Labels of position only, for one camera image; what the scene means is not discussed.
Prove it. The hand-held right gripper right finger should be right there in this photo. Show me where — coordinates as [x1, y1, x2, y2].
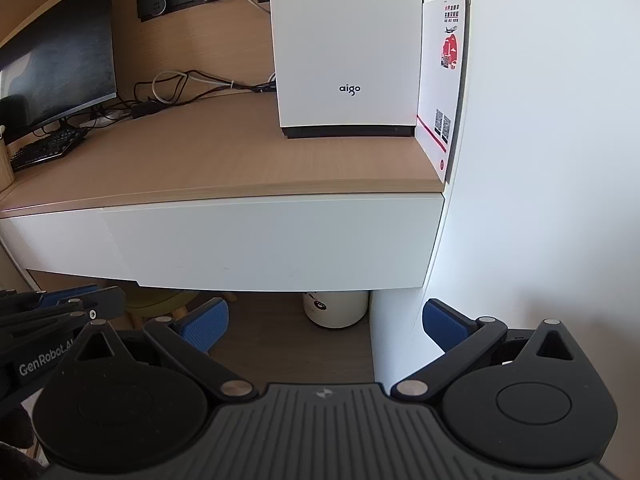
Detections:
[390, 298, 581, 403]

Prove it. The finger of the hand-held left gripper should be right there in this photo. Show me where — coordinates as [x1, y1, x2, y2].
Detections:
[0, 302, 96, 347]
[0, 284, 127, 322]

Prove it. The black keyboard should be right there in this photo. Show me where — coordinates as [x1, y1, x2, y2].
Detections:
[9, 127, 90, 172]

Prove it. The white round bin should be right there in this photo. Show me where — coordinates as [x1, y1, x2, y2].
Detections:
[301, 290, 370, 330]

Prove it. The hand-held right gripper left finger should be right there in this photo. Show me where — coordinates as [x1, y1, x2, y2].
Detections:
[75, 297, 258, 403]

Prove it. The wooden box tray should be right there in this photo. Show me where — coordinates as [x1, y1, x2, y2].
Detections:
[99, 192, 446, 292]

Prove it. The white computer case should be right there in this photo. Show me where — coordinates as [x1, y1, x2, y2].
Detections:
[267, 0, 426, 140]

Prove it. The white coiled cable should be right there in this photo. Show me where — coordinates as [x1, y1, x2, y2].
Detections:
[150, 70, 236, 106]

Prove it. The person's left hand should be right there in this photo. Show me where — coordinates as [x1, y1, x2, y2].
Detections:
[0, 404, 48, 480]

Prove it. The black computer monitor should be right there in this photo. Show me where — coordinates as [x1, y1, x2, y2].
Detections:
[0, 0, 118, 147]

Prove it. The narrow white drawer panel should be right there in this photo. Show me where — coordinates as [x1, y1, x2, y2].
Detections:
[0, 207, 141, 287]

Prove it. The white printed box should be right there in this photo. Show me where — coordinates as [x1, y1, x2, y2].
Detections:
[416, 0, 473, 185]

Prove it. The black cable bundle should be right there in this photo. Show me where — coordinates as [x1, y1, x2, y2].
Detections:
[30, 67, 278, 133]

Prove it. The wooden box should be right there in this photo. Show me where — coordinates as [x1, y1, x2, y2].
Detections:
[0, 125, 16, 193]

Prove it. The yellow-green chair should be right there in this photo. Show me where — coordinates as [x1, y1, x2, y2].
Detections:
[120, 285, 201, 331]

